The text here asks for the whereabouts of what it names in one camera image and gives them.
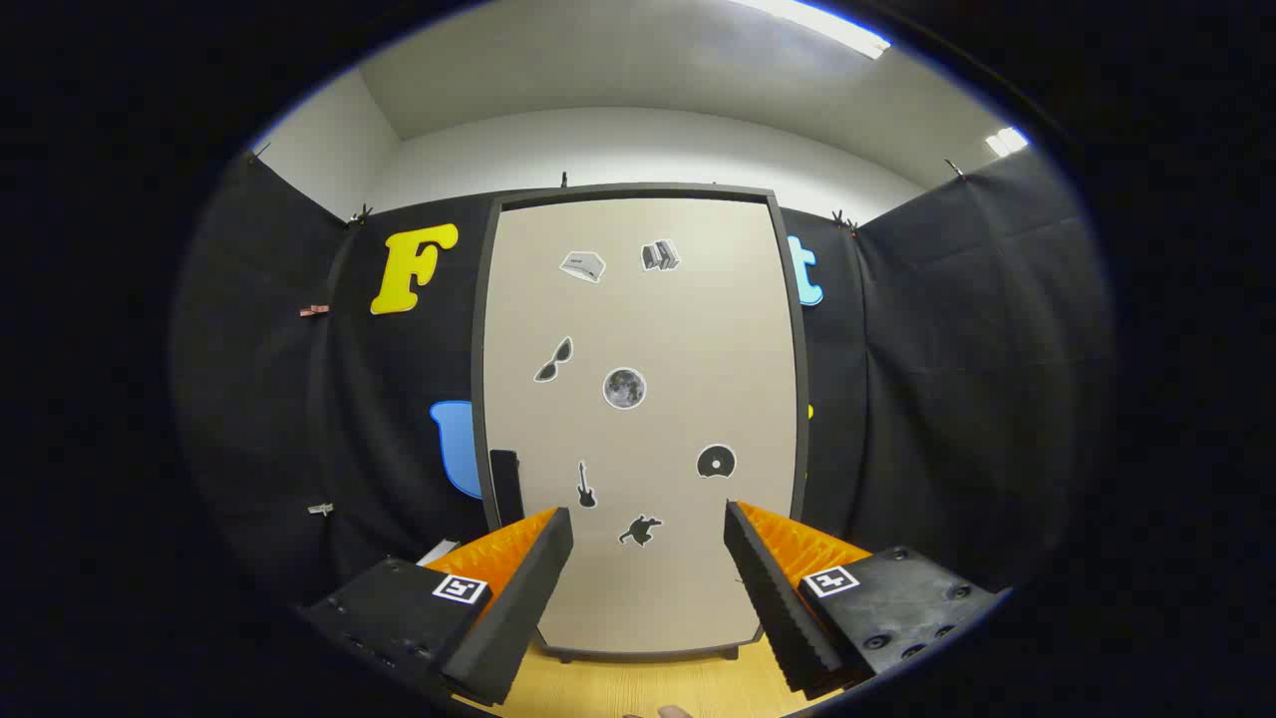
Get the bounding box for grey cabinet body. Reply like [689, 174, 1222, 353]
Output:
[471, 182, 810, 664]

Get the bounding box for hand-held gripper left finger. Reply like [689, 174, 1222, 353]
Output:
[299, 507, 575, 707]

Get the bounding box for black backdrop cloth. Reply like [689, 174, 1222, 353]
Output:
[169, 150, 1116, 619]

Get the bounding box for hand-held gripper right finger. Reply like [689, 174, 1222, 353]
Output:
[724, 501, 1003, 699]

